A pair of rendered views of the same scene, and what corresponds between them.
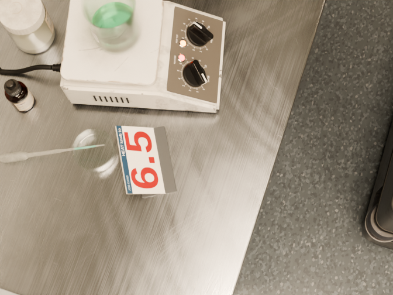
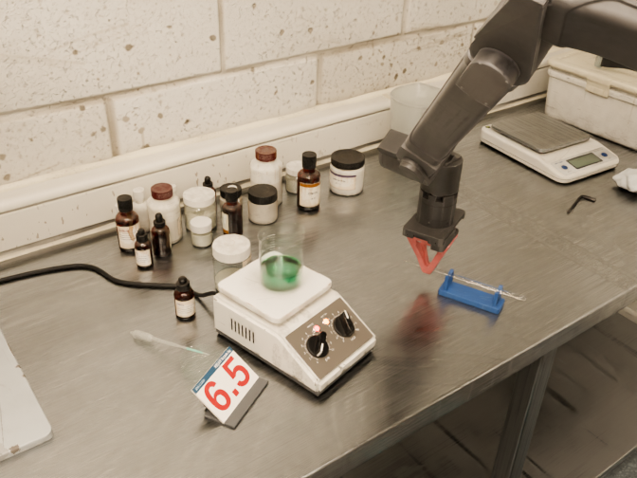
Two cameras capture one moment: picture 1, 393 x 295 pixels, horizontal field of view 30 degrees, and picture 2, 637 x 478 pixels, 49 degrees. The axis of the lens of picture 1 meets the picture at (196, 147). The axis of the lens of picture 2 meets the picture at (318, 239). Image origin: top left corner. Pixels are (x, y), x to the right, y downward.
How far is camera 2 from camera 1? 0.49 m
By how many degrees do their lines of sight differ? 43
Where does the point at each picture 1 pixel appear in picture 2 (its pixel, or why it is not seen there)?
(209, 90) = (321, 366)
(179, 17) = (336, 305)
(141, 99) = (263, 339)
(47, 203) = (133, 376)
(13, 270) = (61, 402)
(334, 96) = not seen: outside the picture
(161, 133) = (262, 383)
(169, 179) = (236, 415)
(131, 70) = (268, 304)
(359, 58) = not seen: outside the picture
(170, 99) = (283, 349)
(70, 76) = (223, 286)
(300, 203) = not seen: outside the picture
